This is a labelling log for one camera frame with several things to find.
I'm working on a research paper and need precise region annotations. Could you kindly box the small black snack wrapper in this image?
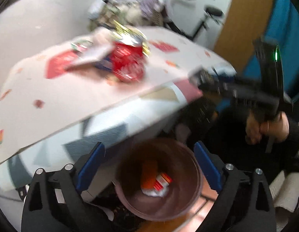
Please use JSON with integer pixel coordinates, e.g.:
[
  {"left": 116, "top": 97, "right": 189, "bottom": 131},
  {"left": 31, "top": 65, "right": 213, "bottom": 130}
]
[{"left": 189, "top": 68, "right": 214, "bottom": 87}]

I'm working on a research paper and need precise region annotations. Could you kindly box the crushed red cola can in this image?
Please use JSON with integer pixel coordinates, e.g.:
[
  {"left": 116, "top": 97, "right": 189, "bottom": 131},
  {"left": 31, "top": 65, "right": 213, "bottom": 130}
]
[{"left": 111, "top": 42, "right": 145, "bottom": 83}]

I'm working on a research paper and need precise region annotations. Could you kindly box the black exercise bike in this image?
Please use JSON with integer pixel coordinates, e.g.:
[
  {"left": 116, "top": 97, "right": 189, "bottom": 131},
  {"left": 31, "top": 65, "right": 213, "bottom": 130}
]
[{"left": 163, "top": 0, "right": 224, "bottom": 42}]

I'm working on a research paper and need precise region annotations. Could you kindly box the white paper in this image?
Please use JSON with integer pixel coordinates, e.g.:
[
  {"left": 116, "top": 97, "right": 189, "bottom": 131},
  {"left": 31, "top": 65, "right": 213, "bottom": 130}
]
[{"left": 141, "top": 187, "right": 169, "bottom": 197}]

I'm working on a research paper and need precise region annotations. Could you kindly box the gold foil snack bag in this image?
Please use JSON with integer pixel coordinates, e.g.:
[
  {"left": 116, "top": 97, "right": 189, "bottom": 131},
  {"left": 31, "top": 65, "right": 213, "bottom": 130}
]
[{"left": 112, "top": 20, "right": 150, "bottom": 57}]

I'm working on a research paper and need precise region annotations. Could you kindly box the pile of clothes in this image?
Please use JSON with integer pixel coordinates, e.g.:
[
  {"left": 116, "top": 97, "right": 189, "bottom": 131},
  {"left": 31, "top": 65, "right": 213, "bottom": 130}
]
[{"left": 88, "top": 0, "right": 173, "bottom": 31}]

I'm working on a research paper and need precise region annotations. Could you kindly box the green red candy wrapper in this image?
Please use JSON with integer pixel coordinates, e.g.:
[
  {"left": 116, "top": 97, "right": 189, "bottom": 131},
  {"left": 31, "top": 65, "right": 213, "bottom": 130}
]
[{"left": 71, "top": 39, "right": 93, "bottom": 53}]

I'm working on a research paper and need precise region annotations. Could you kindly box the blue snack box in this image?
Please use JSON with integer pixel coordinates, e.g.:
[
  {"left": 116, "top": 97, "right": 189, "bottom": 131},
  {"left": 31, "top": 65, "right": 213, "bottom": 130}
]
[{"left": 93, "top": 51, "right": 113, "bottom": 72}]

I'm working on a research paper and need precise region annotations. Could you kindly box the dark red trash bin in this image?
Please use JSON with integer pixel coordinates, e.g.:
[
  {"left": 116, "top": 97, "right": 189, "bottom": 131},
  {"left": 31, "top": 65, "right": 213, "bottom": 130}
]
[{"left": 115, "top": 138, "right": 203, "bottom": 222}]

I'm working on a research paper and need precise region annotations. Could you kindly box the person's right hand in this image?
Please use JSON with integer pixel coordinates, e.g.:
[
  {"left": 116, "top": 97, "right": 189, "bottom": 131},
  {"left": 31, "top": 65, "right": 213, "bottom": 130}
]
[{"left": 246, "top": 111, "right": 290, "bottom": 143}]

